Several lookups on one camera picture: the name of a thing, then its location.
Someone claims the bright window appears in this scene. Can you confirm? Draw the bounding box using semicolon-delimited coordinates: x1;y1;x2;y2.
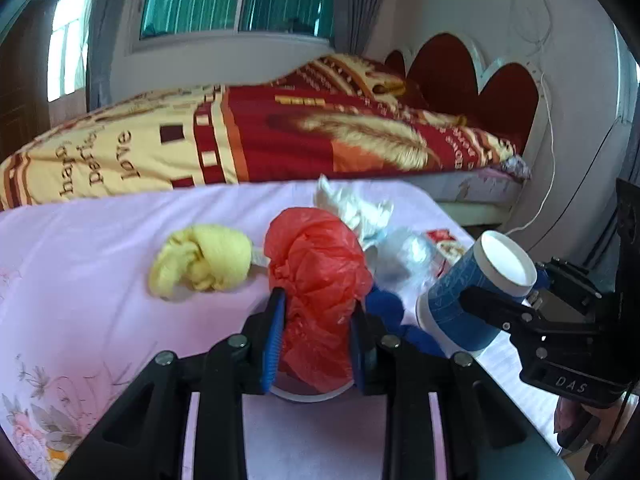
47;0;96;101

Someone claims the red yellow printed blanket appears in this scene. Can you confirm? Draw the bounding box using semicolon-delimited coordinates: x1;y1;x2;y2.
0;53;521;211

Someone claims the clear plastic bag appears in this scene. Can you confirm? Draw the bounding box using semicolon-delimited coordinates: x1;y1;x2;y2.
372;227;441;293

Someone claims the brown wooden door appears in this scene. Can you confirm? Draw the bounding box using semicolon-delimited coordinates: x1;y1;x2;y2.
0;25;51;161

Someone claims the red plastic bag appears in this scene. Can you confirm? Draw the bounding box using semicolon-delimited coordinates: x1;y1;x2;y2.
263;208;375;393

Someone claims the grey curtain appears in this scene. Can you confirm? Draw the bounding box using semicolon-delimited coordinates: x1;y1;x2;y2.
330;0;401;58
85;0;126;111

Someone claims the blue paper cup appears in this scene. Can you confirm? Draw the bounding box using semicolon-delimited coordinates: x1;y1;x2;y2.
416;231;538;353

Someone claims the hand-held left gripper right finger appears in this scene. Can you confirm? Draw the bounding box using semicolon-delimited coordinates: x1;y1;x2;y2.
350;302;573;480

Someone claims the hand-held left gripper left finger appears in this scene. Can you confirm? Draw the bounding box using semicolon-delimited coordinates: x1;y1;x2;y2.
57;287;288;480

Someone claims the red white printed packet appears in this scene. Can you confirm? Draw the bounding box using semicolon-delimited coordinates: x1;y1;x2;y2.
425;228;473;278

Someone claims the red white scalloped headboard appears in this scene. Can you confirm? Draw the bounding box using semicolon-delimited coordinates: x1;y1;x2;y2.
382;32;551;171

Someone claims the white cable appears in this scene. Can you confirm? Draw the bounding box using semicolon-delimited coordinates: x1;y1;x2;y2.
502;0;558;236

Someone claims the black cable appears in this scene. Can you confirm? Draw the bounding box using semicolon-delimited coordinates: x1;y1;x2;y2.
597;387;632;463

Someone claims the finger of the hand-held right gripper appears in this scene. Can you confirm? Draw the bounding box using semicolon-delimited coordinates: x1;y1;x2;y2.
532;257;603;306
459;286;535;335

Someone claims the yellow crumpled cloth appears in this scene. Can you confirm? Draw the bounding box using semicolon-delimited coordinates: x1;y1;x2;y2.
149;226;253;301

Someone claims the floral pillow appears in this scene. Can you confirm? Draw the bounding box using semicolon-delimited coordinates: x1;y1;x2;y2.
504;156;532;180

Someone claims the white floral mattress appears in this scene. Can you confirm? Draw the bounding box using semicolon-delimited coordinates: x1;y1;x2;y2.
435;167;526;226

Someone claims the white plastic bag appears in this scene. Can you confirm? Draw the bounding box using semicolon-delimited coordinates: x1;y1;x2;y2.
314;175;396;251

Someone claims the green tinted window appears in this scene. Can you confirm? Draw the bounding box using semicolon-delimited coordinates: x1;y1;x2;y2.
132;0;336;53

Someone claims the dark blue cloth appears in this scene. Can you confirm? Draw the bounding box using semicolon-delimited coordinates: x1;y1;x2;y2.
365;287;443;356

